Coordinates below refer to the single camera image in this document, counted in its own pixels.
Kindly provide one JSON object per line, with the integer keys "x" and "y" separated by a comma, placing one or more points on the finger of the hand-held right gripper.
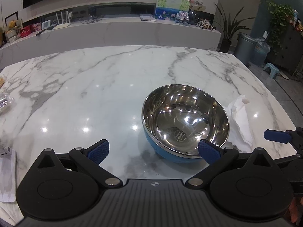
{"x": 296, "y": 162}
{"x": 275, "y": 136}

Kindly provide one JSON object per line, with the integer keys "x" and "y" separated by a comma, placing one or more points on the white and blue small box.
{"x": 46, "y": 24}

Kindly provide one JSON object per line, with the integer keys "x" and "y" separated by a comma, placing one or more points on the black picture frame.
{"x": 9, "y": 17}

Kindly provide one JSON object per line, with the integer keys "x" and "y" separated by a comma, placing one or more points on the lotus painting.
{"x": 170, "y": 8}

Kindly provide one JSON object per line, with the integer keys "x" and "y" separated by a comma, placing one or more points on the round paper fan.
{"x": 197, "y": 2}

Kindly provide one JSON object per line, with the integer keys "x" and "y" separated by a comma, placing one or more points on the grey trash can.
{"x": 245, "y": 49}

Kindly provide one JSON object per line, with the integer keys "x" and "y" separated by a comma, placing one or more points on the red box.
{"x": 26, "y": 32}

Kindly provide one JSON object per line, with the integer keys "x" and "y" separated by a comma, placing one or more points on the black remote control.
{"x": 43, "y": 31}

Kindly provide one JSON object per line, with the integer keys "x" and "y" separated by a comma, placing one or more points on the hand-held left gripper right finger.
{"x": 209, "y": 151}

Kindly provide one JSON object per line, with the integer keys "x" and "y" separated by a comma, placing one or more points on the grey laptop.
{"x": 148, "y": 17}

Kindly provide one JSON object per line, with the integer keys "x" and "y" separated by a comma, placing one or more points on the blue water jug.
{"x": 260, "y": 53}

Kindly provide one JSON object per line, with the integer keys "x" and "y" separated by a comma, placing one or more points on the blue glass jar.
{"x": 193, "y": 17}

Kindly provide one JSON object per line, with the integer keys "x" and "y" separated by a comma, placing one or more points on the steel bowl with blue outside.
{"x": 184, "y": 113}

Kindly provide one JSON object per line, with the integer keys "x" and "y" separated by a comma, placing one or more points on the clear plastic packet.
{"x": 5, "y": 102}

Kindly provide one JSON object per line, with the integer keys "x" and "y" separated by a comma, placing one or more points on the potted plant with long leaves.
{"x": 226, "y": 45}

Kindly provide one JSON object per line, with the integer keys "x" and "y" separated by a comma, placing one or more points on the white router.
{"x": 62, "y": 26}

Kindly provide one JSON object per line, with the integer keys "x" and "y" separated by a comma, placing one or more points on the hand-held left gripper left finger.
{"x": 99, "y": 151}

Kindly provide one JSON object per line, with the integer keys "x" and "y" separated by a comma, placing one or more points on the leafy pothos plant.
{"x": 279, "y": 21}

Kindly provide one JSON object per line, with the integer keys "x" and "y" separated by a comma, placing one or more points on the teddy bear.
{"x": 11, "y": 27}

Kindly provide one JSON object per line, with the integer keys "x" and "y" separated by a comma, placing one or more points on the colourful photo box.
{"x": 181, "y": 17}

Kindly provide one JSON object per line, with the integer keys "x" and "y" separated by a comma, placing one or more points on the dark drawer cabinet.
{"x": 288, "y": 49}

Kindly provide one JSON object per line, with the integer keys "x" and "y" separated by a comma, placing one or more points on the black and white cow figurines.
{"x": 205, "y": 24}

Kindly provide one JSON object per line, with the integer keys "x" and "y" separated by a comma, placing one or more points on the small green stool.
{"x": 271, "y": 67}

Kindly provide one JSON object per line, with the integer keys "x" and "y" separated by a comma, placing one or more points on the white cloth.
{"x": 239, "y": 120}

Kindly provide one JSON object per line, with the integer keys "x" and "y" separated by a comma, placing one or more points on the white marble media console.
{"x": 118, "y": 32}

